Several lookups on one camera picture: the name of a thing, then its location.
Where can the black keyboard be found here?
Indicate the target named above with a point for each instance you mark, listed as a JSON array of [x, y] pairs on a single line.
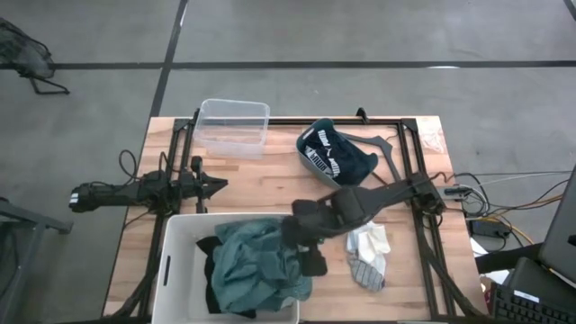
[[517, 310]]

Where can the white woven plastic basket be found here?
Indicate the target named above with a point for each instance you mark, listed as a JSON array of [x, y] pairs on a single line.
[[180, 252]]

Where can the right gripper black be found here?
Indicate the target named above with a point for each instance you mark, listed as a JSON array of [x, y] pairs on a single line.
[[315, 220]]

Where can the grey laptop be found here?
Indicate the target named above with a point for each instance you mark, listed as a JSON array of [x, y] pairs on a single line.
[[560, 234]]

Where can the grey angled bracket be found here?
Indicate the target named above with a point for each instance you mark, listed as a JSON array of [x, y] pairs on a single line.
[[375, 143]]

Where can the teal plastic bin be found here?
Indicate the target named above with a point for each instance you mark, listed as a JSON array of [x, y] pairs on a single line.
[[310, 166]]

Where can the black aluminium frame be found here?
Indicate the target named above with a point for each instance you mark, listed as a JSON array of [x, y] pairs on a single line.
[[288, 121]]

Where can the clear plastic bag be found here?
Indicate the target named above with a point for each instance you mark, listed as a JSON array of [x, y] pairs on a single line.
[[432, 137]]

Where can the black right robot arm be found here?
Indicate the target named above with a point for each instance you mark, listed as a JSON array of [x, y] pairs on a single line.
[[387, 193]]

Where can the grey metal stand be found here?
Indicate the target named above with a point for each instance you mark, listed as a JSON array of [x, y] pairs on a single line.
[[40, 221]]

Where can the black mesh chair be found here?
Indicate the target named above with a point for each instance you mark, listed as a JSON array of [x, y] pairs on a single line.
[[22, 54]]

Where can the teal cloth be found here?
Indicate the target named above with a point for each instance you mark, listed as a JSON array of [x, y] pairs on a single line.
[[256, 270]]

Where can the black cloth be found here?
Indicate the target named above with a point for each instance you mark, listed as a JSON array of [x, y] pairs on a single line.
[[209, 279]]

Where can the clear plastic bin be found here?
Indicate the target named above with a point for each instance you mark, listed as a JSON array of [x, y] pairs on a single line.
[[231, 130]]

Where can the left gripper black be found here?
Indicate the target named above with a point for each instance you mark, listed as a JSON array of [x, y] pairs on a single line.
[[193, 185]]

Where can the black power adapter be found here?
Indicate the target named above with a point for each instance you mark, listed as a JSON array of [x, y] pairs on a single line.
[[488, 228]]

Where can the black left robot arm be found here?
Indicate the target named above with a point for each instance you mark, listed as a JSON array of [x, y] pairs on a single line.
[[112, 193]]

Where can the small black clamp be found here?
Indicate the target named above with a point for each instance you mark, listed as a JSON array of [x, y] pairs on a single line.
[[361, 114]]

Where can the dark cloth white print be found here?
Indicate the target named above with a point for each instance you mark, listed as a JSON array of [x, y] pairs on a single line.
[[351, 162]]

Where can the grey striped sock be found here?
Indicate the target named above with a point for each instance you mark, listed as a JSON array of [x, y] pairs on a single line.
[[366, 274]]

